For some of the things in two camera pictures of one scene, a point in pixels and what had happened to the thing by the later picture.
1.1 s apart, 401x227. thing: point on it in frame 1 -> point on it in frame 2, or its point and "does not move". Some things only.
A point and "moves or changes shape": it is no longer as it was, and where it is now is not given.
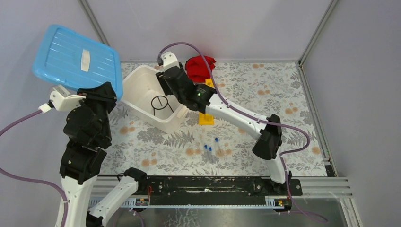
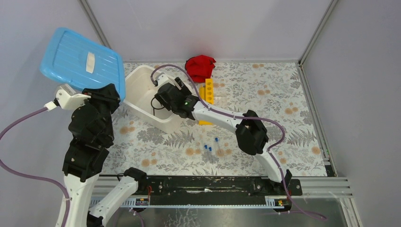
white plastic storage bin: [144, 97] does not move
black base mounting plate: [218, 190] does not move
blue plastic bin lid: [65, 56] moves or changes shape
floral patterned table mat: [254, 89] does not move
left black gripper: [104, 92] does not move
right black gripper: [164, 85] -> [184, 91]
